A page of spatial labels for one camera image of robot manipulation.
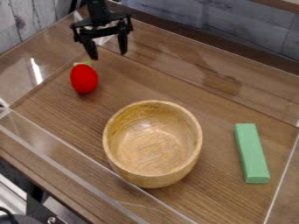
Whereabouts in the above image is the black metal stand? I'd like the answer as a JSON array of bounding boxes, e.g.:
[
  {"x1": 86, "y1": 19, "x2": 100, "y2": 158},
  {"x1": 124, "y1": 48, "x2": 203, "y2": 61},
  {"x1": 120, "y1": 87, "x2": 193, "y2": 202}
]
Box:
[{"x1": 25, "y1": 195, "x2": 66, "y2": 224}]

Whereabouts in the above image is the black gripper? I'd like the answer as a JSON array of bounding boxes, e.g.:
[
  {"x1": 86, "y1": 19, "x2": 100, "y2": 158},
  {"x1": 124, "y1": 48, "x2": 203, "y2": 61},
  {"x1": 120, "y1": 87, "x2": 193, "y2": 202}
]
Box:
[{"x1": 69, "y1": 0, "x2": 133, "y2": 60}]

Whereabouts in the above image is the black cable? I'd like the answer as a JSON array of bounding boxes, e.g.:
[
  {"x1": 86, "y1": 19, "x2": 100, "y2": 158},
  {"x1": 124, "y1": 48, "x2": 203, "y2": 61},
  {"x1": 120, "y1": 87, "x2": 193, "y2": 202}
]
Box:
[{"x1": 0, "y1": 206, "x2": 16, "y2": 224}]

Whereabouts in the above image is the clear acrylic enclosure wall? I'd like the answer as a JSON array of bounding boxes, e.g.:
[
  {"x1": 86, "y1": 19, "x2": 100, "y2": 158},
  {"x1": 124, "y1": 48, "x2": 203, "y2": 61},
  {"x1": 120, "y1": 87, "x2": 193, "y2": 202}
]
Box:
[{"x1": 0, "y1": 19, "x2": 299, "y2": 224}]

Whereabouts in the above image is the red strawberry toy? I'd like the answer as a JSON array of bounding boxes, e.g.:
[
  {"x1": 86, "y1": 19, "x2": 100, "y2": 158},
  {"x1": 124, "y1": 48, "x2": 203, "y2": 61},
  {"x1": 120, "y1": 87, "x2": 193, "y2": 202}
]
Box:
[{"x1": 69, "y1": 63, "x2": 98, "y2": 95}]

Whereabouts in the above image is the wooden bowl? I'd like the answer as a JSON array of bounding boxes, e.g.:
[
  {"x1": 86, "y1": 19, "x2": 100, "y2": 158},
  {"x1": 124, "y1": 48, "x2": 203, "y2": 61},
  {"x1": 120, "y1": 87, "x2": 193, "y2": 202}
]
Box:
[{"x1": 102, "y1": 100, "x2": 203, "y2": 188}]

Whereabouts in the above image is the green rectangular block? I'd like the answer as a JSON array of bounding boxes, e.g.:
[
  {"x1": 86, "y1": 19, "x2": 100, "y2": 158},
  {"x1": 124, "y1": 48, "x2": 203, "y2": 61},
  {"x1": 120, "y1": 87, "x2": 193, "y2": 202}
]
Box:
[{"x1": 235, "y1": 123, "x2": 271, "y2": 184}]

